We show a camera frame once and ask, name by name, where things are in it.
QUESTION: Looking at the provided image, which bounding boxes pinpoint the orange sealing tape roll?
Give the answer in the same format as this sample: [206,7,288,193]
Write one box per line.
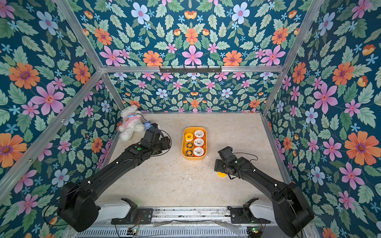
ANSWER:
[194,130,205,138]
[193,147,204,157]
[193,138,204,147]

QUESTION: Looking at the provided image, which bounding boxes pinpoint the yellow plastic storage box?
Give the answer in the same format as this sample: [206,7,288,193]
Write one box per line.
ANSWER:
[181,127,207,161]

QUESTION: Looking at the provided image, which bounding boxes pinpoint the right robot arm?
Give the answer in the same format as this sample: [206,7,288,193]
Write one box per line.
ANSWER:
[214,146,315,238]

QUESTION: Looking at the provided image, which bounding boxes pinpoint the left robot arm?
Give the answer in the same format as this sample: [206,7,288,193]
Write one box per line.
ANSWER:
[57,124,172,232]

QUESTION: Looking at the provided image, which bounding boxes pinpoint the white plush teddy bear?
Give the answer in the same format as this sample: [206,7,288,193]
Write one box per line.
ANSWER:
[118,105,145,141]

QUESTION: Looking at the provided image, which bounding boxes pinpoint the black hook rack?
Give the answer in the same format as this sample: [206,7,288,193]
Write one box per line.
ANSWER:
[159,66,222,74]

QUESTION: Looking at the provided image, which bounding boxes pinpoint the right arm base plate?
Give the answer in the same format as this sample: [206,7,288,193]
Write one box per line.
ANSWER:
[227,197,275,224]

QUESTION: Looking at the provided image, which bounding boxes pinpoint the aluminium front rail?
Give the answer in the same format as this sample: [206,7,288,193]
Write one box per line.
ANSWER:
[69,206,315,227]

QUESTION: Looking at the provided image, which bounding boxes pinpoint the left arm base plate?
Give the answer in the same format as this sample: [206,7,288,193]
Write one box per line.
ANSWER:
[111,198,153,225]

